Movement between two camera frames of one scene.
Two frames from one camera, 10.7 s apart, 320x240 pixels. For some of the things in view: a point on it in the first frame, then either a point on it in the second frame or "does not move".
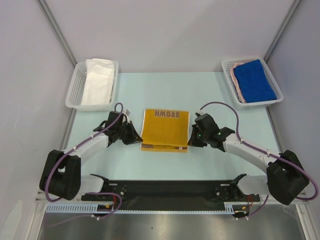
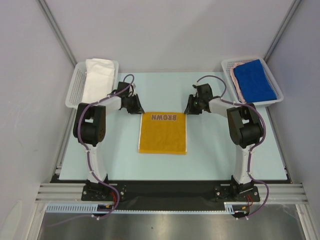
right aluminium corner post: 281,30 does not move
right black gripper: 199,138 → 191,106
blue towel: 254,82 does not move
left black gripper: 134,137 → 138,109
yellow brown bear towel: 165,130 does not move
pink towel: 233,76 does not move
